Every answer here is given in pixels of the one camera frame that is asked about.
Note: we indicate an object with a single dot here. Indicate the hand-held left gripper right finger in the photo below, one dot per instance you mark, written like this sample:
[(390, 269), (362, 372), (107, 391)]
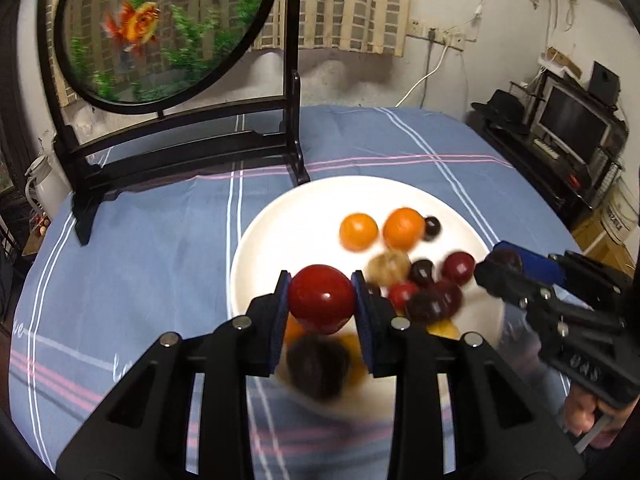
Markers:
[(362, 310)]

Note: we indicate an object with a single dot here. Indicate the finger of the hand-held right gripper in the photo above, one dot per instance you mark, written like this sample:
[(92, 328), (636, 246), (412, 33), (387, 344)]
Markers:
[(542, 267), (505, 285)]

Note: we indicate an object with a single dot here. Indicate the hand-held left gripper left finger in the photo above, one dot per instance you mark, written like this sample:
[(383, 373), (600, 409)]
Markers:
[(281, 310)]

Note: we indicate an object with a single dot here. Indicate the orange tangerine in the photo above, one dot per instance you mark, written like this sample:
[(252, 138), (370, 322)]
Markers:
[(404, 227), (358, 231)]

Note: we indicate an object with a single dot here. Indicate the white round plate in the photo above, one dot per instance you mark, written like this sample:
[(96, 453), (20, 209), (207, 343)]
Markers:
[(300, 220)]

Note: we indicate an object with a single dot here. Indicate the person's right hand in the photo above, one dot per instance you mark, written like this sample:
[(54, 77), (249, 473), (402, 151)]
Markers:
[(580, 415)]

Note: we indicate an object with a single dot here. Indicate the small red tomato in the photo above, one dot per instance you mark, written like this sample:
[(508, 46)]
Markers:
[(402, 294)]

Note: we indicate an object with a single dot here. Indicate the dark red plum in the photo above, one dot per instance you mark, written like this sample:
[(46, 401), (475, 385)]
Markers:
[(457, 267)]

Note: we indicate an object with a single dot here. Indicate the brown walnut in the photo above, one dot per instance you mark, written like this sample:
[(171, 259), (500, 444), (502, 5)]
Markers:
[(387, 266)]

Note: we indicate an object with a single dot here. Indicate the brown cardboard box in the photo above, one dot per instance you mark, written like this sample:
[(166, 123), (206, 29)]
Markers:
[(592, 232)]

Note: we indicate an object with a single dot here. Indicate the large dark purple plum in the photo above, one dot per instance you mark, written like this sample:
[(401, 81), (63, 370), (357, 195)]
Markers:
[(432, 304)]

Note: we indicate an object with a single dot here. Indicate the dark purple grape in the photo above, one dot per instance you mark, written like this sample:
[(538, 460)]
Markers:
[(421, 271)]

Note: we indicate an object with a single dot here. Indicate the pale yellow lemon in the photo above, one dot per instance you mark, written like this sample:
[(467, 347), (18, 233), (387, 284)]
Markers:
[(442, 330)]

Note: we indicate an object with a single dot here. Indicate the white printed bucket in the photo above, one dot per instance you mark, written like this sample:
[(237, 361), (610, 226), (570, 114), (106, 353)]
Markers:
[(620, 212)]

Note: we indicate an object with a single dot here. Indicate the black media cabinet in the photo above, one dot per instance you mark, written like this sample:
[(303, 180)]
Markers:
[(540, 170)]

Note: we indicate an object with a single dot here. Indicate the blue striped tablecloth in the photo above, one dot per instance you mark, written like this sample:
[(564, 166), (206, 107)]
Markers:
[(165, 235)]

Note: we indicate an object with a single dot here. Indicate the computer monitor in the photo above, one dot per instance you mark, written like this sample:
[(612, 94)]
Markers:
[(572, 122)]

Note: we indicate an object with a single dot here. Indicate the black hat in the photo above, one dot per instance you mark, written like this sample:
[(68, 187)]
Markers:
[(500, 107)]

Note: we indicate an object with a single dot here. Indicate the black speaker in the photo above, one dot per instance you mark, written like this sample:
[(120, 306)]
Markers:
[(605, 82)]

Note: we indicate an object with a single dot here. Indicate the flat cardboard carton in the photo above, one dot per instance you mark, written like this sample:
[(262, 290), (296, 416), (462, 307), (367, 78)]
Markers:
[(560, 62)]

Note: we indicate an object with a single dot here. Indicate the white power strip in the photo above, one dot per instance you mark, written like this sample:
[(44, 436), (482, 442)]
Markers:
[(435, 35)]

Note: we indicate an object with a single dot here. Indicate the white jug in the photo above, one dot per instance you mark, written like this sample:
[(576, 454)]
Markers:
[(47, 185)]

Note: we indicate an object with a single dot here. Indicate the round goldfish screen black stand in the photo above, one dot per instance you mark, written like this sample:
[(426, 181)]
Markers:
[(160, 25)]

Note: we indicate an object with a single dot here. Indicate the brick-pattern wall hanging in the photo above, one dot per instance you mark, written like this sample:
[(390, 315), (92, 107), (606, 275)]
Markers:
[(350, 5)]

